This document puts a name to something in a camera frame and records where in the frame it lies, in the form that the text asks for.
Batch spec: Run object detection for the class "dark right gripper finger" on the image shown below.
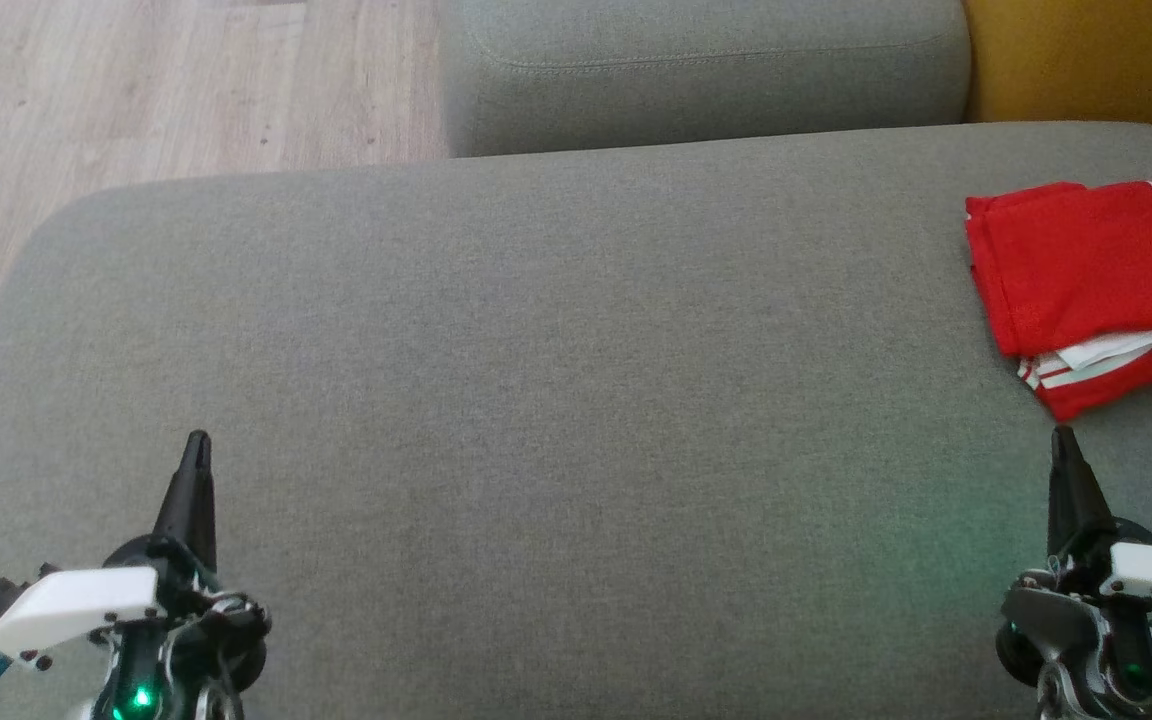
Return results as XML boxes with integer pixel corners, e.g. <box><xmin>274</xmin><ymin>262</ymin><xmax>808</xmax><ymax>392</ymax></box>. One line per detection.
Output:
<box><xmin>1046</xmin><ymin>425</ymin><xmax>1118</xmax><ymax>562</ymax></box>

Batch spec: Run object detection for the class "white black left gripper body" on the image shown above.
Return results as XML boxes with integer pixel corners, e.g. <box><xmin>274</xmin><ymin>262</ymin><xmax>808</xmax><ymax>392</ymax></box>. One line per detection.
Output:
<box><xmin>0</xmin><ymin>535</ymin><xmax>268</xmax><ymax>667</ymax></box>

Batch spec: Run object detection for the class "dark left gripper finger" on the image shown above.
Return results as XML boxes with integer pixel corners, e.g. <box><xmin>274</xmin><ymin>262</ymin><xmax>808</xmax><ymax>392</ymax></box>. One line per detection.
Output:
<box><xmin>153</xmin><ymin>430</ymin><xmax>218</xmax><ymax>572</ymax></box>

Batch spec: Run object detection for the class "red polo shirt white collar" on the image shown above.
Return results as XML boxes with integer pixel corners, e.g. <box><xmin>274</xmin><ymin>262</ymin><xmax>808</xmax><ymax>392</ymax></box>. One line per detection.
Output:
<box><xmin>966</xmin><ymin>180</ymin><xmax>1152</xmax><ymax>359</ymax></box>

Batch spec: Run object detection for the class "grey sofa seat cushion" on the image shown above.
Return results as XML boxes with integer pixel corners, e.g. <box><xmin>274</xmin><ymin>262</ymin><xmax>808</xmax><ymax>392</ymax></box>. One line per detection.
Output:
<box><xmin>0</xmin><ymin>120</ymin><xmax>1152</xmax><ymax>720</ymax></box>

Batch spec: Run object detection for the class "mustard yellow cushion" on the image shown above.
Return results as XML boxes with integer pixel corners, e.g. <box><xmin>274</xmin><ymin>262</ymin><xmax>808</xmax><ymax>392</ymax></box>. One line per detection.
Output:
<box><xmin>961</xmin><ymin>0</ymin><xmax>1152</xmax><ymax>137</ymax></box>

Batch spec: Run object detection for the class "grey sofa block cushion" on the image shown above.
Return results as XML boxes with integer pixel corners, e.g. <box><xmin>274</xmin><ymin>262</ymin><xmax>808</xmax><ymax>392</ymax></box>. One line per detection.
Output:
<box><xmin>436</xmin><ymin>0</ymin><xmax>973</xmax><ymax>159</ymax></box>

